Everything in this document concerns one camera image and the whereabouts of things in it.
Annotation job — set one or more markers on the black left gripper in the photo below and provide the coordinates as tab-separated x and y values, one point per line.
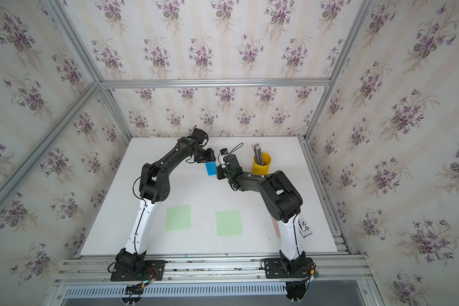
210	156

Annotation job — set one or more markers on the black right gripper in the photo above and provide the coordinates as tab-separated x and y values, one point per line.
218	174

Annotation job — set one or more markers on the blue square paper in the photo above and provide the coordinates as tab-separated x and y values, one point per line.
211	168

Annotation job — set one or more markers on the green paper sheet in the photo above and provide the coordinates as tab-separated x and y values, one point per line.
178	218
229	223

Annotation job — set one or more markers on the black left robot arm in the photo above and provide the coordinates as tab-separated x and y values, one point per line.
154	187

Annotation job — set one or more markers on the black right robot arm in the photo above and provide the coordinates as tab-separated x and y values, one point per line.
281	199

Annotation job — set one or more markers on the yellow metal pencil bucket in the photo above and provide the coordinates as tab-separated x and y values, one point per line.
262	169

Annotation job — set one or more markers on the pen package box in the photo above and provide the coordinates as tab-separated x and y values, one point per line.
304	228

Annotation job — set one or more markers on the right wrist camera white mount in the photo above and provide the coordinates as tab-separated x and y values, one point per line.
223	157

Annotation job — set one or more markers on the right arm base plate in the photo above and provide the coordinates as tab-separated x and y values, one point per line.
281	268

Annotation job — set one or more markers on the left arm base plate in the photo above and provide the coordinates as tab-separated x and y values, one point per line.
148	270

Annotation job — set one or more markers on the aluminium rail frame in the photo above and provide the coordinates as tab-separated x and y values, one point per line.
326	276

